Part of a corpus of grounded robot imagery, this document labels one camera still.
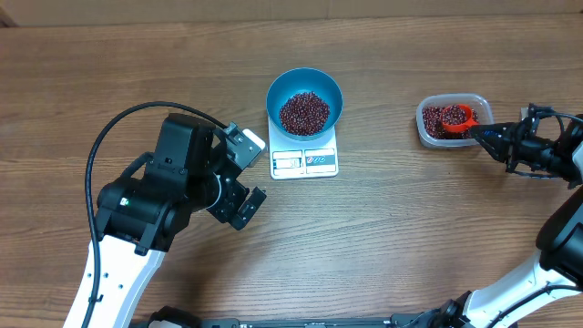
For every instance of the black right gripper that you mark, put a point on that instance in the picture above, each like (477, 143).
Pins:
(499, 145)

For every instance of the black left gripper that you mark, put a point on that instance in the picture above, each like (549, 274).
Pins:
(238, 198)

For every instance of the orange scoop with blue handle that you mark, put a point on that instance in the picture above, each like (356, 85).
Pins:
(458, 129)

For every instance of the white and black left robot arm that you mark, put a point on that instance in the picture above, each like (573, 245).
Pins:
(194, 166)

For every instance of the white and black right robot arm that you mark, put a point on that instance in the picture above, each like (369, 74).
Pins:
(554, 271)

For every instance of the red beans in scoop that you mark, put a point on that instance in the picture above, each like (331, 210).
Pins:
(454, 115)

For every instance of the white digital kitchen scale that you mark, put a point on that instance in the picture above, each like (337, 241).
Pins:
(302, 159)

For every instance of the red beans in bowl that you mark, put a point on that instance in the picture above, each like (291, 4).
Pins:
(304, 114)

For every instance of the blue bowl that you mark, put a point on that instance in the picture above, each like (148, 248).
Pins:
(304, 79)

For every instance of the clear plastic container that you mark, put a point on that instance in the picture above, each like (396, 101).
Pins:
(474, 101)

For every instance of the red beans in container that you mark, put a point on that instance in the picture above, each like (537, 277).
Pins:
(433, 126)

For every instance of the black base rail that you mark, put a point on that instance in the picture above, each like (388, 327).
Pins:
(172, 317)

